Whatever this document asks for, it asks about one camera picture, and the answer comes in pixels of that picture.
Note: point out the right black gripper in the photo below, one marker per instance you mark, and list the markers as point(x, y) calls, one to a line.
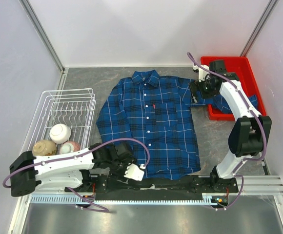
point(195, 86)

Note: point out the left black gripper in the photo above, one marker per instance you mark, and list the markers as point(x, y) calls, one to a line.
point(119, 176)

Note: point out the blue plaid shirt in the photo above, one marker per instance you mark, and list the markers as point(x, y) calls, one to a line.
point(154, 113)

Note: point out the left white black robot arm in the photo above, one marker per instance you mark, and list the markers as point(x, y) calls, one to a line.
point(71, 171)

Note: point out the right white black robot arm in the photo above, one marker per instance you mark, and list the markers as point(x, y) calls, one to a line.
point(249, 136)

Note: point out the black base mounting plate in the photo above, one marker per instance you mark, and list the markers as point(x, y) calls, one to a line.
point(189, 186)

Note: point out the red plastic bin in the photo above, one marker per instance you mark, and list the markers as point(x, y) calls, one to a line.
point(241, 66)

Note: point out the pink patterned ceramic bowl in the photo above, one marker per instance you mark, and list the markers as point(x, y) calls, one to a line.
point(69, 147)

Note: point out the white ceramic bowl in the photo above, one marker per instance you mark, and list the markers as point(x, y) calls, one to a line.
point(60, 133)

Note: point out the beige ceramic bowl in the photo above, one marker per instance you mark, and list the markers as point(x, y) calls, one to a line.
point(44, 148)

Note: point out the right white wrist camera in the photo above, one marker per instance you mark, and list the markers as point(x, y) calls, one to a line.
point(202, 74)

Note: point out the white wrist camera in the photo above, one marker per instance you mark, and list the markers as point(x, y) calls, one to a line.
point(134, 172)
point(202, 74)

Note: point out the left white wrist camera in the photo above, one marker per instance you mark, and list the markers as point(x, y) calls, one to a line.
point(134, 172)

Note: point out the white wire dish rack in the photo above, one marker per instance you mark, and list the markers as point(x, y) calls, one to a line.
point(73, 107)

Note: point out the aluminium slotted rail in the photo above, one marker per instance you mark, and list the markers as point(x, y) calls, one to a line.
point(73, 199)

